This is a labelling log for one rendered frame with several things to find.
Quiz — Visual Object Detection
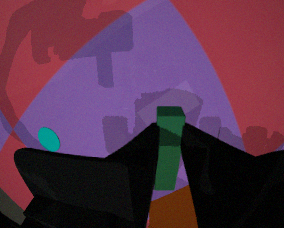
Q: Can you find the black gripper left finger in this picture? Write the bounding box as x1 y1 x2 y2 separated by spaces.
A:
14 123 159 228

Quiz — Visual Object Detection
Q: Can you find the dark green post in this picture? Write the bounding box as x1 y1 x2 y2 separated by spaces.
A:
154 107 186 191

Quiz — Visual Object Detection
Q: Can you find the teal circle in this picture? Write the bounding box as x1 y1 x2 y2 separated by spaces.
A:
37 128 60 153

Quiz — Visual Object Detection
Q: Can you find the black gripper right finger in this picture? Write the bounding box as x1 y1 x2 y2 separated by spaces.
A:
181 123 284 228

